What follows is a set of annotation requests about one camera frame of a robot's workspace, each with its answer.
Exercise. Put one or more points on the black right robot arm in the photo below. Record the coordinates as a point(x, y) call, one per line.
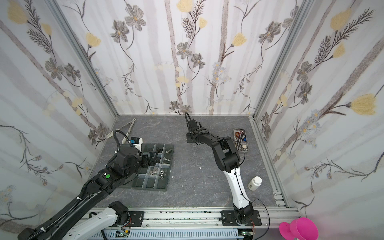
point(119, 168)

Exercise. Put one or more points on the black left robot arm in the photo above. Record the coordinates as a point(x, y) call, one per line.
point(227, 160)

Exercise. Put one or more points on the transparent grey organizer box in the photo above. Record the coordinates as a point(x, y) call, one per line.
point(143, 180)

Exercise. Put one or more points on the cream silicone kitchen tongs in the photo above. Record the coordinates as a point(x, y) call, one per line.
point(128, 126)

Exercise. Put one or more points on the white plastic bottle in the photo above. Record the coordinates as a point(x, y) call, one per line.
point(255, 183)

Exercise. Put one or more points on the pink plastic bowl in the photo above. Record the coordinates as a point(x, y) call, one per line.
point(285, 231)
point(304, 229)

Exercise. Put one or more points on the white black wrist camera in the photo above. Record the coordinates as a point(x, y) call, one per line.
point(137, 142)

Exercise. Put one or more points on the red handled scissors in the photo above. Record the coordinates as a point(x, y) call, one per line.
point(239, 134)

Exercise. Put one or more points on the aluminium rail base frame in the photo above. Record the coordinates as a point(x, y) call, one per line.
point(210, 223)

